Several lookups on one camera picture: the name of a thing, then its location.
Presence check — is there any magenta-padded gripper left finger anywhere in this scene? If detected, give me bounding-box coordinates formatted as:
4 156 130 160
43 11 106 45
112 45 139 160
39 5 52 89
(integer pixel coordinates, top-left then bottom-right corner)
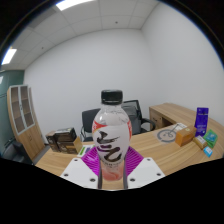
59 146 101 190

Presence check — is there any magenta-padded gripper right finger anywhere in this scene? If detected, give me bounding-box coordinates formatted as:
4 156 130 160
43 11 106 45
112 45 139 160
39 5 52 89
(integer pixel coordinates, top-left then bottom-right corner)
123 145 166 190

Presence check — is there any clear pink drink bottle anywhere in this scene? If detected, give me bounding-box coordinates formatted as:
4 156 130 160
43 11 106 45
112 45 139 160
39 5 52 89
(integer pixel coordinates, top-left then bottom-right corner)
91 89 133 183

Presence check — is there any white green purple leaflet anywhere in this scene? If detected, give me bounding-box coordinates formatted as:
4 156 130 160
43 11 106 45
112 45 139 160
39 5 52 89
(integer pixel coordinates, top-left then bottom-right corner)
77 144 95 158

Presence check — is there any large dark brown box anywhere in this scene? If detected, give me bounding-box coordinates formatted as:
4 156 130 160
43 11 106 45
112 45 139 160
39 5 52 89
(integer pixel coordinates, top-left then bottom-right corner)
53 126 83 155

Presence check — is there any small dark brown box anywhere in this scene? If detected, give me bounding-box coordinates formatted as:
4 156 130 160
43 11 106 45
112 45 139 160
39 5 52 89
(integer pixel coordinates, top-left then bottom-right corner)
45 130 61 153

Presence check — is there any tan cardboard box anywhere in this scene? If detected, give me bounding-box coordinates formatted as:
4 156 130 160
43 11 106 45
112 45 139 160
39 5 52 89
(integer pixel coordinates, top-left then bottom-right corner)
174 125 198 148

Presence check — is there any black mesh-back office chair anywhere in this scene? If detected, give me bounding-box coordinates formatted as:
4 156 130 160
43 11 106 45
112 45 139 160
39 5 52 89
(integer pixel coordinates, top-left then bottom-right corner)
121 99 157 136

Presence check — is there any small yellowish box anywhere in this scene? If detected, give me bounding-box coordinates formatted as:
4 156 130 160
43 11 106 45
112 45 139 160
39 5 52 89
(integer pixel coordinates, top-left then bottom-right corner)
193 134 208 150

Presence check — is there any small light blue box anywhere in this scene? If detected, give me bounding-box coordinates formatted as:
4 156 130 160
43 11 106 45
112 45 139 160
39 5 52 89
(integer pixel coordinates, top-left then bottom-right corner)
202 145 214 158

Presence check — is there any wooden glass-door cabinet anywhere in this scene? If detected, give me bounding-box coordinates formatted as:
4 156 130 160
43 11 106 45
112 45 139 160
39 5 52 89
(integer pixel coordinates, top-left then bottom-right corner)
7 84 46 161

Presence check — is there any black leather sofa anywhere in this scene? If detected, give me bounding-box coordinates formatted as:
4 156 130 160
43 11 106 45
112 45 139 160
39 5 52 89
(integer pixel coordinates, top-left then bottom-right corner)
0 138 34 165

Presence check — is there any standing purple box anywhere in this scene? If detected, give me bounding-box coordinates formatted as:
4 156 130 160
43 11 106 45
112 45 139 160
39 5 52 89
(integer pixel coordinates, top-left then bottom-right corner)
194 107 210 138

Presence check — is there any rectangular ceiling light panel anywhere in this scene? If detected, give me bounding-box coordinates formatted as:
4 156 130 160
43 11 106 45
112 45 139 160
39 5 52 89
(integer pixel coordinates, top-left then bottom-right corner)
1 47 18 66
54 0 96 12

